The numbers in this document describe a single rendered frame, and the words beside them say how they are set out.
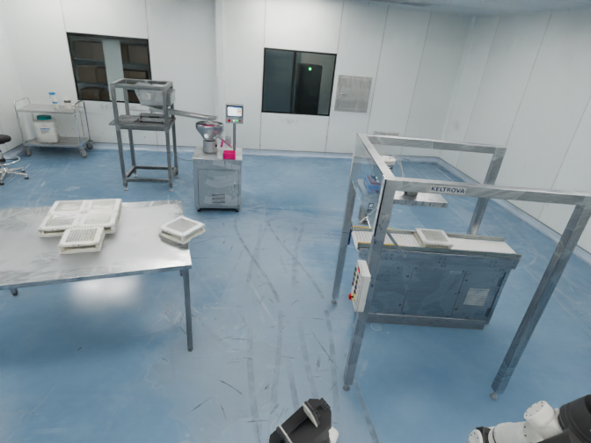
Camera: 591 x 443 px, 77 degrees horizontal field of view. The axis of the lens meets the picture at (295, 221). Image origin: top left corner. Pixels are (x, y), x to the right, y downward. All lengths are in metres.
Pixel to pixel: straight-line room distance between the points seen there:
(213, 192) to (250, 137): 2.88
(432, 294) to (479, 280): 0.41
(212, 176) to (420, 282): 2.94
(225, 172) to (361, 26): 4.16
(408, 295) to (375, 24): 5.66
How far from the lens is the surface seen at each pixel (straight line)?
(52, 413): 3.05
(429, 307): 3.54
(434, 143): 3.08
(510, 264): 3.47
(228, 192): 5.05
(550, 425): 1.12
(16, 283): 2.75
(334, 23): 7.68
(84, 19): 7.88
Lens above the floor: 2.26
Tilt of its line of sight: 27 degrees down
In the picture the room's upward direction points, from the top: 5 degrees clockwise
